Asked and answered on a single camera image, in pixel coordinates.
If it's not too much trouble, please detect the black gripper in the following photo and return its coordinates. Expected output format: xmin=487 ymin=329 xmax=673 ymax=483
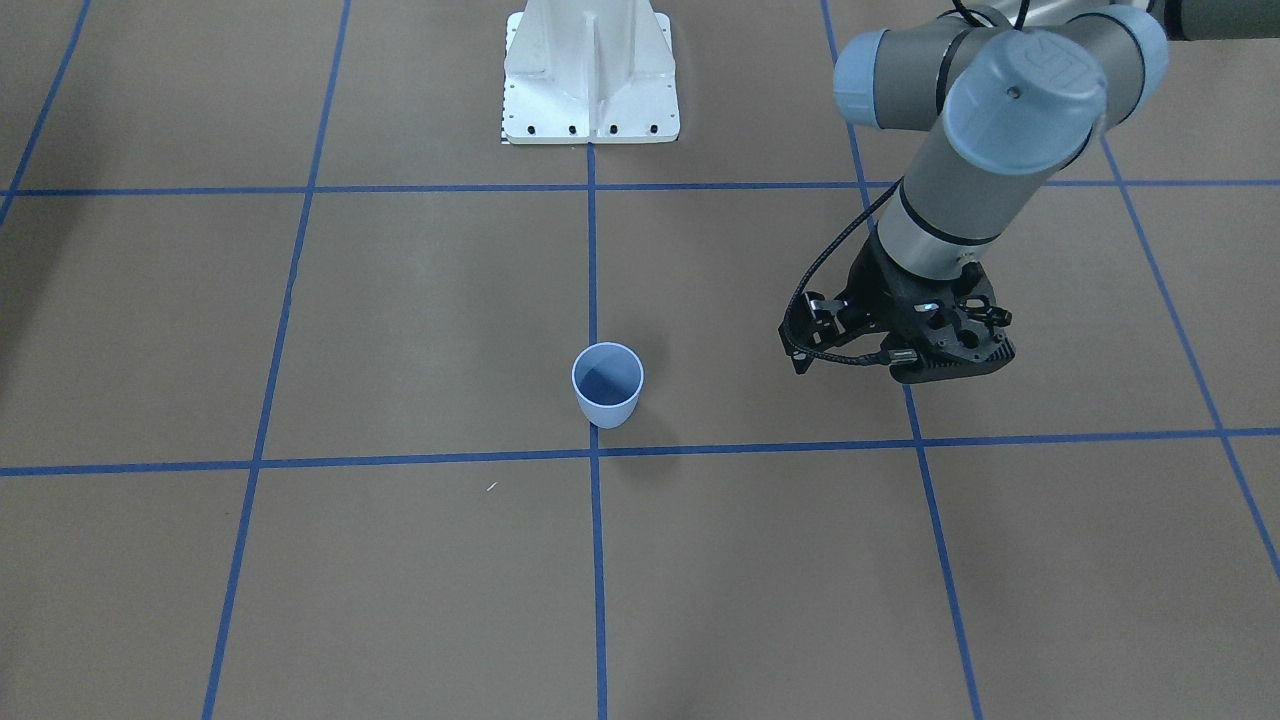
xmin=800 ymin=236 xmax=1016 ymax=386

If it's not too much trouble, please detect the light blue plastic cup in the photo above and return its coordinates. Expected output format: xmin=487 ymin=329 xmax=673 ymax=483
xmin=571 ymin=342 xmax=646 ymax=429

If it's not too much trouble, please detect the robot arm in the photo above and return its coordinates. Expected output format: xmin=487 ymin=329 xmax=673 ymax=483
xmin=780 ymin=1 xmax=1277 ymax=386

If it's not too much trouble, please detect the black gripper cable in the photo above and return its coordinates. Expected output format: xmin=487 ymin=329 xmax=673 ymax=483
xmin=778 ymin=184 xmax=916 ymax=375

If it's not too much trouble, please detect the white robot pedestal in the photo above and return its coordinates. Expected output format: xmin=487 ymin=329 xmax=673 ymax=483
xmin=500 ymin=1 xmax=681 ymax=145

